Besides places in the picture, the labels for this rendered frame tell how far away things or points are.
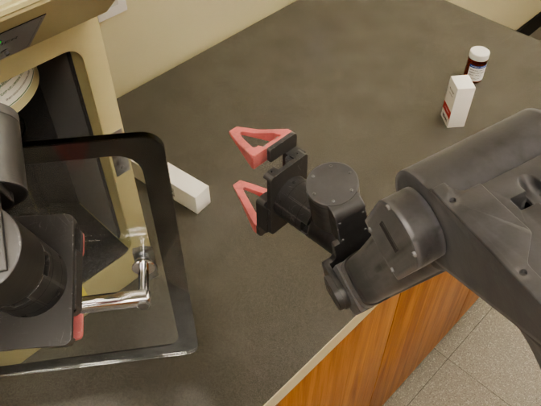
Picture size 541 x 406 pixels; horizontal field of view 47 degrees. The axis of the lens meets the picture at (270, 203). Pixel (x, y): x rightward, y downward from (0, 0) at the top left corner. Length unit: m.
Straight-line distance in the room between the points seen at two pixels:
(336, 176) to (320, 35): 0.89
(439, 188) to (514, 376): 1.82
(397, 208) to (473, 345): 1.82
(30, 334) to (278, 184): 0.36
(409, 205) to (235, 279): 0.72
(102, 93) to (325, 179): 0.29
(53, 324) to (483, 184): 0.33
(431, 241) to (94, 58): 0.53
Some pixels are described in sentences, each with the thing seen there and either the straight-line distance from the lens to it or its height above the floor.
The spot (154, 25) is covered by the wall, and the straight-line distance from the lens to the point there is 1.39.
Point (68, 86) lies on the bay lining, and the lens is 0.81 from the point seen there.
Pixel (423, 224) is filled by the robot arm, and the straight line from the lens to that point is 0.30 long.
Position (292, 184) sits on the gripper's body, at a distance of 0.74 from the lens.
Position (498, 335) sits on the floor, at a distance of 2.16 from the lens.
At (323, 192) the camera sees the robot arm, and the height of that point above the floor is 1.29.
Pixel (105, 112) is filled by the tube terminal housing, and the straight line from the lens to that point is 0.79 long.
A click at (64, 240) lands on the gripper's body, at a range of 0.51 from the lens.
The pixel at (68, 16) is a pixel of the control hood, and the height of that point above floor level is 1.45.
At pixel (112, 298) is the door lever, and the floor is 1.21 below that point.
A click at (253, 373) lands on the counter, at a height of 0.94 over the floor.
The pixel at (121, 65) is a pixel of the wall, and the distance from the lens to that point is 1.38.
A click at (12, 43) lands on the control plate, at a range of 0.62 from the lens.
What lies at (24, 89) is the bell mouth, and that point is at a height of 1.33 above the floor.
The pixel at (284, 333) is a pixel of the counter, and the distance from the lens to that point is 0.95.
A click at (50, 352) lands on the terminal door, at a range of 0.87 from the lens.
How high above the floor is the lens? 1.76
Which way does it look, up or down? 48 degrees down
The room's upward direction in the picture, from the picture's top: straight up
